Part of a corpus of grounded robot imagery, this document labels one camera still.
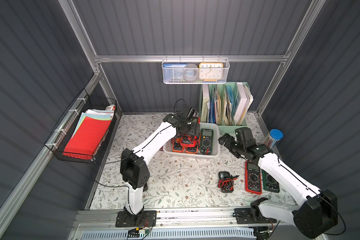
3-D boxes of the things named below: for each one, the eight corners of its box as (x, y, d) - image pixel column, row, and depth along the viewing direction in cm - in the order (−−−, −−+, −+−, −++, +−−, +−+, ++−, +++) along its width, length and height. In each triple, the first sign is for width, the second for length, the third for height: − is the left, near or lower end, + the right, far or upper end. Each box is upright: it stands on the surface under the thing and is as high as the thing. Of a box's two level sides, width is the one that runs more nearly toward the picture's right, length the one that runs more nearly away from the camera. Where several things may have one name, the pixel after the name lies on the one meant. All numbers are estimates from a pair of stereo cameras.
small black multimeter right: (218, 193, 83) (220, 190, 80) (216, 174, 90) (217, 171, 87) (239, 193, 83) (242, 190, 80) (235, 174, 90) (237, 171, 87)
